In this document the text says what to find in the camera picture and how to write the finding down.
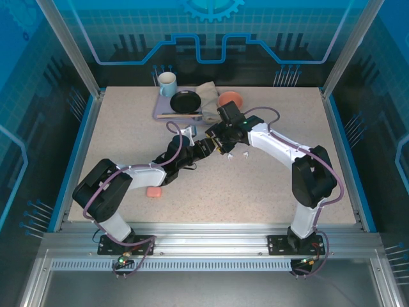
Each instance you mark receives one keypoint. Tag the pink earbud charging case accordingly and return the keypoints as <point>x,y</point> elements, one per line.
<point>154,192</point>

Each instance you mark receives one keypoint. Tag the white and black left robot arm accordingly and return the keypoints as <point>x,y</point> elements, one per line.
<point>143,176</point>

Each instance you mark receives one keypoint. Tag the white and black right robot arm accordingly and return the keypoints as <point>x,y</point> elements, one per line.
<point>271,140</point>

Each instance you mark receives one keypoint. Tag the terracotta bowl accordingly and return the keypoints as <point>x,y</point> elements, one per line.
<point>231,96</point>

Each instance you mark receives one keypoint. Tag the wooden chopstick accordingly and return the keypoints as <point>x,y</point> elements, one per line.
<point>175,116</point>

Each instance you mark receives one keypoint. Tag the grey folded cloth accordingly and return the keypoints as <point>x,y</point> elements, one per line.
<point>207,92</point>

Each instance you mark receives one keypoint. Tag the black round plate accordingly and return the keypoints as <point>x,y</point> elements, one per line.
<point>185,101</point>

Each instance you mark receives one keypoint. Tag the lavender serving tray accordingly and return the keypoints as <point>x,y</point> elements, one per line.
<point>163,105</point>

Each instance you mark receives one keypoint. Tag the light blue mug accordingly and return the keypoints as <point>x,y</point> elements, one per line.
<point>167,84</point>

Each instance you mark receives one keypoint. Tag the aluminium front rail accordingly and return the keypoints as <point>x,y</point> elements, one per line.
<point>207,236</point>

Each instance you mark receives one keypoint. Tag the aluminium table side rail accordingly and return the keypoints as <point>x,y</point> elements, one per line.
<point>334,128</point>
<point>90,128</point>

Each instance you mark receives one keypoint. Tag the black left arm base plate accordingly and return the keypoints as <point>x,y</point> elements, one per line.
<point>143,247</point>

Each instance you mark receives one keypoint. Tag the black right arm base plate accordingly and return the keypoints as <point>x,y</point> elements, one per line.
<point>276,244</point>

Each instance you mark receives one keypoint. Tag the aluminium frame post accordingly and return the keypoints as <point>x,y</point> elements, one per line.
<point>351,48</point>
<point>68,48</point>

